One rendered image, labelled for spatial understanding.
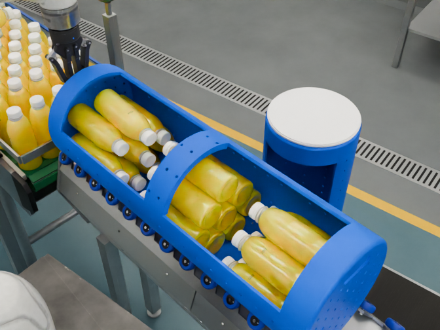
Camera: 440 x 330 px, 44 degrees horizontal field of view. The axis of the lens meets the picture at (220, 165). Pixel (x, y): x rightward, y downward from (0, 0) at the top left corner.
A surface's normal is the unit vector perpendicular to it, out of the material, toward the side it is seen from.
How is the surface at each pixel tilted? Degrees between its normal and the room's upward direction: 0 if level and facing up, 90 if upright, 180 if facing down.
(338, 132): 0
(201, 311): 70
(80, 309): 4
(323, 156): 90
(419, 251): 0
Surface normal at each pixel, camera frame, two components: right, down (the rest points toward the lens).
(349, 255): -0.06, -0.68
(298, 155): -0.36, 0.65
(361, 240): 0.19, -0.83
